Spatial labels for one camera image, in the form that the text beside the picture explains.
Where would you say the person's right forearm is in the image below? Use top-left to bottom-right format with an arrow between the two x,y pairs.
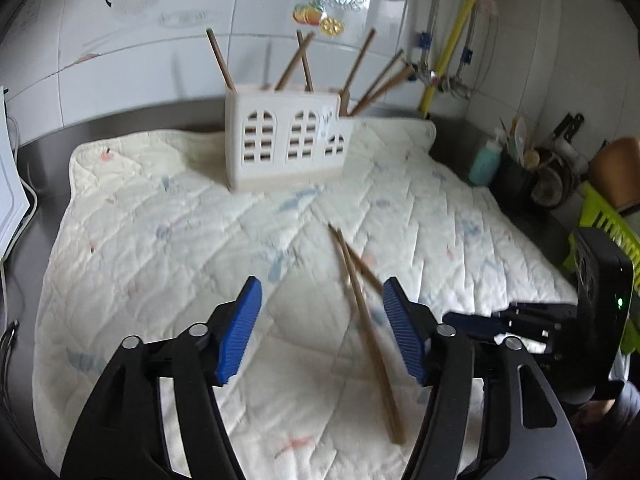
565,385 -> 640,463

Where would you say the black knife handle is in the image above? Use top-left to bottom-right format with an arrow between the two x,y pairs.
546,112 -> 585,150

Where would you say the black utensil pot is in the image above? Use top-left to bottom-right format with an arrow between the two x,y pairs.
500,150 -> 539,202

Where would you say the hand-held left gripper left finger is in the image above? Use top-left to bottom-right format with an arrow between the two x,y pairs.
60,276 -> 263,480

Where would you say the green plastic basket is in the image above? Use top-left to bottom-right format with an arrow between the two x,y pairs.
562,182 -> 640,371

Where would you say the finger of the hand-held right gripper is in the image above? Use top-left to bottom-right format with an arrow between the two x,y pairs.
492,302 -> 579,334
442,311 -> 577,361

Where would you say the teal pump bottle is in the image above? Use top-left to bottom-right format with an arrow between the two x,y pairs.
469,129 -> 504,187

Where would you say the white quilted printed mat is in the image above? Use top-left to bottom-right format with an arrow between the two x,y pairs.
32,117 -> 581,480

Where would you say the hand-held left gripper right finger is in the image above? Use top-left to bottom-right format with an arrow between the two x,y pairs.
382,277 -> 588,480

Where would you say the yellow gas pipe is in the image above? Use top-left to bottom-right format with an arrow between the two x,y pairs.
417,0 -> 494,117

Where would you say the metal water valve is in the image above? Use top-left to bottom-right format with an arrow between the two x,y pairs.
414,59 -> 472,97

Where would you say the braided metal hose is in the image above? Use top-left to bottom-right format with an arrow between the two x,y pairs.
425,0 -> 447,63

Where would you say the round dark pan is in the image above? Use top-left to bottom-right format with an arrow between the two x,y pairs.
531,164 -> 577,209

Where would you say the pale spatula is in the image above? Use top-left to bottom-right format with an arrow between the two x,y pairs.
509,116 -> 529,162

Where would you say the wooden chopstick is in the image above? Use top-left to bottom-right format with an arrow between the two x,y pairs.
206,29 -> 236,92
356,50 -> 405,111
296,31 -> 315,92
328,223 -> 405,446
275,31 -> 316,91
351,66 -> 416,117
342,28 -> 377,101
337,232 -> 387,295

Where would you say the white chopstick holder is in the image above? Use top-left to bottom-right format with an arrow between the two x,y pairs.
224,87 -> 356,193

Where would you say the appliance power cable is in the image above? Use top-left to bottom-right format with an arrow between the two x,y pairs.
0,115 -> 39,263

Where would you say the brown wooden board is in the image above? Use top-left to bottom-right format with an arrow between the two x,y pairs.
589,136 -> 640,211

